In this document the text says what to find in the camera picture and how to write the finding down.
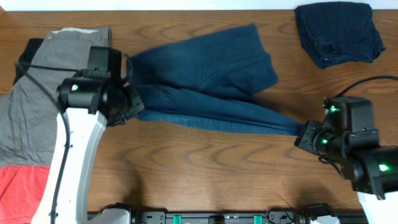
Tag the red garment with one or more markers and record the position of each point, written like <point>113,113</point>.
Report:
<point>22,188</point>

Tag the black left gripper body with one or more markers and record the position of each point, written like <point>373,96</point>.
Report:
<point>134,101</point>

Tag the black garment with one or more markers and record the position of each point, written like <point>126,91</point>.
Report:
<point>28,54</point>

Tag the grey shorts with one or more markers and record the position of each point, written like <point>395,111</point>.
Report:
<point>28,117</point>

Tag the dark teal blue shorts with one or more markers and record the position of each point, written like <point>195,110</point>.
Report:
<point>209,82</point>

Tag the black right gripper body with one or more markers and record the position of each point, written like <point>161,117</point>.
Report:
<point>322,142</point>

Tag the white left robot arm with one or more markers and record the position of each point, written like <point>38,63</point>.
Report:
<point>88,102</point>

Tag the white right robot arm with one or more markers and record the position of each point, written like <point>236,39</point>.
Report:
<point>356,154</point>

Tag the folded navy garment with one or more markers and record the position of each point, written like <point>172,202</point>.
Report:
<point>333,33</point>

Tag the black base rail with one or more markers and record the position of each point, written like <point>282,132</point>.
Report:
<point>316,213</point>

